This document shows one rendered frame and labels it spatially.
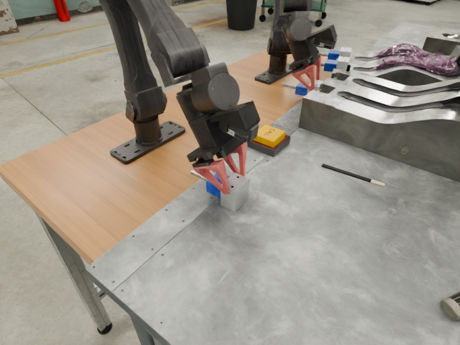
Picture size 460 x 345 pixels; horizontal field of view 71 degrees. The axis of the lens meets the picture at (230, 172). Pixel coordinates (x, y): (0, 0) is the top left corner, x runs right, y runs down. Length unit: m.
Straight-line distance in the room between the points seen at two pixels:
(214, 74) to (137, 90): 0.28
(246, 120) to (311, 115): 0.39
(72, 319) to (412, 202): 1.29
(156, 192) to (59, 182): 0.22
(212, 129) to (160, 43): 0.16
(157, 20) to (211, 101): 0.17
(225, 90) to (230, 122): 0.05
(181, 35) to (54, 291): 1.31
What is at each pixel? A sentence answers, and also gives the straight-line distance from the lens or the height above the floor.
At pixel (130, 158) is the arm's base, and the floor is 0.81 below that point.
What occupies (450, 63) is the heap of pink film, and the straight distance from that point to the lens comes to 1.26.
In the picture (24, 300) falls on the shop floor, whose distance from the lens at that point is 1.69.
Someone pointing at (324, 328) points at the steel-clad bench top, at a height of 0.80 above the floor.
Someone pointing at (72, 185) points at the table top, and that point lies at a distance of 0.78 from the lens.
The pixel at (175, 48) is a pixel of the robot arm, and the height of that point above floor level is 1.09.
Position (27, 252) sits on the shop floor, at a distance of 1.86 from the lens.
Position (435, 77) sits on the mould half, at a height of 0.88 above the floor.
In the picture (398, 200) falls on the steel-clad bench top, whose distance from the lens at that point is 0.75.
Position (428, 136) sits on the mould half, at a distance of 0.82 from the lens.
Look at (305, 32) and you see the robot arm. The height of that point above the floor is 1.02.
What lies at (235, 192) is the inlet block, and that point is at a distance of 0.60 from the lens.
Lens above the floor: 1.26
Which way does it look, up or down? 39 degrees down
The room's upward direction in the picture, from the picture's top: straight up
